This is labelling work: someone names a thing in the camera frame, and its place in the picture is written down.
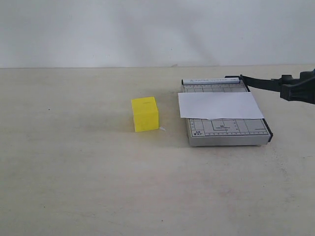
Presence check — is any white paper sheet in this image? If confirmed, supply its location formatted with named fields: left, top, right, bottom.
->
left=178, top=92, right=264, bottom=119

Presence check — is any grey metal paper cutter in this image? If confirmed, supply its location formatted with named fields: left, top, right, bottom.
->
left=182, top=75, right=273, bottom=147

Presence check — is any yellow foam cube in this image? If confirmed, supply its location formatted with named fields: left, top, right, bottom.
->
left=131, top=97, right=159, bottom=132

